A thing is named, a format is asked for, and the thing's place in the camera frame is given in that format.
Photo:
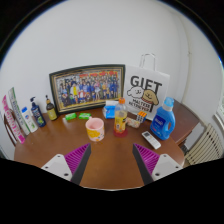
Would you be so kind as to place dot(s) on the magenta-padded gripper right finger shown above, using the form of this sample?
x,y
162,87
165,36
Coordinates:
x,y
146,159

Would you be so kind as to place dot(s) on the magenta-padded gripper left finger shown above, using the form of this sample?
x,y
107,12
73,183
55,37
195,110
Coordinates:
x,y
77,159

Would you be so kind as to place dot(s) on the orange juice bottle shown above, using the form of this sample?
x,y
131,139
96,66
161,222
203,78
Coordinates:
x,y
120,116

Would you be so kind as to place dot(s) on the white remote control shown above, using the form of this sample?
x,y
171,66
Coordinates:
x,y
151,139

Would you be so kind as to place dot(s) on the pink mug with yellow print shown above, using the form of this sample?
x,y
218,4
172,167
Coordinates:
x,y
95,130

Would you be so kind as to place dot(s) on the flat round red coaster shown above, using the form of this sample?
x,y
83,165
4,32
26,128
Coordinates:
x,y
120,134

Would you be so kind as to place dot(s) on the small snack packet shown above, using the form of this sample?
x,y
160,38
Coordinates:
x,y
133,122

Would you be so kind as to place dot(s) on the blue detergent bottle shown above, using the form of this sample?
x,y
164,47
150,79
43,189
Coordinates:
x,y
162,121

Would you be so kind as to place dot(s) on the puzzle cube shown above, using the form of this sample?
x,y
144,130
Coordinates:
x,y
141,116

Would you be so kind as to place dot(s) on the blue tissue pack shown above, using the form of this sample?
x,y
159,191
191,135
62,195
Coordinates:
x,y
109,110

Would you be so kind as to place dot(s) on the white radiator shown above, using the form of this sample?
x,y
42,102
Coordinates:
x,y
203,145

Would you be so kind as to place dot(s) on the dark blue pump bottle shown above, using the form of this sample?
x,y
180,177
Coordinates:
x,y
38,115

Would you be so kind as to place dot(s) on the white shampoo bottle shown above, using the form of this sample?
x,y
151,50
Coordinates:
x,y
30,121

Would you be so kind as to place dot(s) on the white gift bag with dogs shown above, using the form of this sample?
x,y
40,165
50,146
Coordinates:
x,y
146,90

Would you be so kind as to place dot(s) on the framed group picture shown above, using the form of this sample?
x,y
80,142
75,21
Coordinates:
x,y
87,87

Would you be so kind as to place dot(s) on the tall pink box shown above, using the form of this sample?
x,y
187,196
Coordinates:
x,y
13,121

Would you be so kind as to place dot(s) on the tall green and white box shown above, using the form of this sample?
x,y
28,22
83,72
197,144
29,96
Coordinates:
x,y
18,111

